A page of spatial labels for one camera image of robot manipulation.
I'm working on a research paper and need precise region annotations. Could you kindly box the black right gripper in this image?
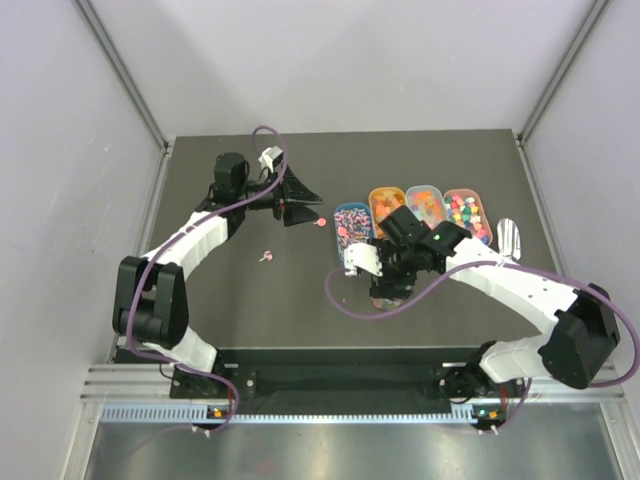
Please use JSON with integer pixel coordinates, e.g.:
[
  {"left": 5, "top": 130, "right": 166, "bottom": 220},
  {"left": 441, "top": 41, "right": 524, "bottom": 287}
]
[{"left": 369, "top": 239, "right": 419, "bottom": 300}]

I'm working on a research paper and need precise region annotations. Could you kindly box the silver metal scoop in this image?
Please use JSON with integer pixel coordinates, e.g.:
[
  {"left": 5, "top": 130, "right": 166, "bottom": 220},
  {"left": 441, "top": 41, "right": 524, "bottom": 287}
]
[{"left": 497, "top": 218, "right": 522, "bottom": 261}]

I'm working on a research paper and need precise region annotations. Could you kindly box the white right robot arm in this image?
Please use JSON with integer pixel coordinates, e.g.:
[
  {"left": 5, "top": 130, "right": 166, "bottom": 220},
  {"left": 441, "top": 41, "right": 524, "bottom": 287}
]
[{"left": 371, "top": 206, "right": 620, "bottom": 396}]

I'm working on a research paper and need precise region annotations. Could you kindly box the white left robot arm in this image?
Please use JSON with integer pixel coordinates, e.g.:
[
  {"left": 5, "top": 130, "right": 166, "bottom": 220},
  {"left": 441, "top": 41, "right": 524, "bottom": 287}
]
[{"left": 112, "top": 146, "right": 323, "bottom": 398}]

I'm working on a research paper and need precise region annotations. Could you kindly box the light blue candy tray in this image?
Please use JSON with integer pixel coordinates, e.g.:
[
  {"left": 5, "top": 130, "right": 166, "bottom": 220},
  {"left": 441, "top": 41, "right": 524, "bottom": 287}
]
[{"left": 405, "top": 185, "right": 448, "bottom": 229}]

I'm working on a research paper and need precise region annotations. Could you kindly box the orange candy tray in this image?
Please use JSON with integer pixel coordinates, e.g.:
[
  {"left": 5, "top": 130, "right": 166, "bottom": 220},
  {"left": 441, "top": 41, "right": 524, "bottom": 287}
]
[{"left": 368, "top": 187, "right": 407, "bottom": 238}]

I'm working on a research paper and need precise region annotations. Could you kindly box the pink candy tray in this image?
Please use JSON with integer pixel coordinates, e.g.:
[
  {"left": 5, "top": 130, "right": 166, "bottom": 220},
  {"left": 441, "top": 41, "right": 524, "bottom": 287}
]
[{"left": 444, "top": 188, "right": 493, "bottom": 246}]

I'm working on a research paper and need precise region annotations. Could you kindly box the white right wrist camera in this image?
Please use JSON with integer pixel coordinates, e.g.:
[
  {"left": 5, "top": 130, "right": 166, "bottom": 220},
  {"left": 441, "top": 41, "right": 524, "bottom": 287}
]
[{"left": 343, "top": 242, "right": 383, "bottom": 277}]

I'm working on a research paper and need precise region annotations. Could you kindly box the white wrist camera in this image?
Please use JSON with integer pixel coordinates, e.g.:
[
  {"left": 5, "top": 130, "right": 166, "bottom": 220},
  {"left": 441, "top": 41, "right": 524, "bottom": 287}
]
[
  {"left": 258, "top": 146, "right": 284, "bottom": 172},
  {"left": 343, "top": 242, "right": 383, "bottom": 277}
]

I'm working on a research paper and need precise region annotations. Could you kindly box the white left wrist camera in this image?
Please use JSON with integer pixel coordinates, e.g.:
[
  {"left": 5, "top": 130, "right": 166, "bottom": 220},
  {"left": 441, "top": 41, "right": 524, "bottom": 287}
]
[{"left": 258, "top": 146, "right": 284, "bottom": 172}]

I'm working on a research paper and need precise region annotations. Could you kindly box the grey slotted cable duct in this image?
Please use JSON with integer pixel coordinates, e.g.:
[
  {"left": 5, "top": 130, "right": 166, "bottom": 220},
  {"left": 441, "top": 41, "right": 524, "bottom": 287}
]
[{"left": 99, "top": 398, "right": 506, "bottom": 425}]

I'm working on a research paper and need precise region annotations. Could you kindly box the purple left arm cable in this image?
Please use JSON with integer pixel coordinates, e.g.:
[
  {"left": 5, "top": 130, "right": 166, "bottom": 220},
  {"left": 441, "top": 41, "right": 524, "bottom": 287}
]
[{"left": 124, "top": 124, "right": 289, "bottom": 436}]

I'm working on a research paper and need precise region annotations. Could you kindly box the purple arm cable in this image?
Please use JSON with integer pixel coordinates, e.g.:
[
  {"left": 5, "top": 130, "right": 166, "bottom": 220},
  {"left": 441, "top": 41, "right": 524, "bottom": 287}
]
[
  {"left": 124, "top": 124, "right": 289, "bottom": 436},
  {"left": 324, "top": 262, "right": 640, "bottom": 434}
]

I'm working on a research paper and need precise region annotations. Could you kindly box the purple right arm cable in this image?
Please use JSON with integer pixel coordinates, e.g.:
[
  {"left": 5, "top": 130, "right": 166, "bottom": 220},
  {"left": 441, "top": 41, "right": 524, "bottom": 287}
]
[{"left": 324, "top": 262, "right": 640, "bottom": 434}]

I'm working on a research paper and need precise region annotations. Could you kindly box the aluminium left frame post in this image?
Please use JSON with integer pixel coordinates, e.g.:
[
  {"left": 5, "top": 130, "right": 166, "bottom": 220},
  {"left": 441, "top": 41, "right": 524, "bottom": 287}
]
[{"left": 71, "top": 0, "right": 169, "bottom": 151}]

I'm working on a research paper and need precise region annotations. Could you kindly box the aluminium frame post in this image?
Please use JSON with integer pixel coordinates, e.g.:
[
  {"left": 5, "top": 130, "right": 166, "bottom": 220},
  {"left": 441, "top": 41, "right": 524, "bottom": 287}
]
[
  {"left": 516, "top": 0, "right": 611, "bottom": 145},
  {"left": 71, "top": 0, "right": 169, "bottom": 151}
]

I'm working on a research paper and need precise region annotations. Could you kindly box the aluminium front frame rail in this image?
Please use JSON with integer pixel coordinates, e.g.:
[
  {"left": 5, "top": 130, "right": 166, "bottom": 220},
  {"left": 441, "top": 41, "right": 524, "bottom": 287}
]
[{"left": 79, "top": 362, "right": 626, "bottom": 404}]

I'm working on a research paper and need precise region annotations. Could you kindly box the aluminium right frame post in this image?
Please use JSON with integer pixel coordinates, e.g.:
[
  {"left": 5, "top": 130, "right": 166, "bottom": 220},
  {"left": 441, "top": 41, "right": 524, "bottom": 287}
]
[{"left": 516, "top": 0, "right": 611, "bottom": 145}]

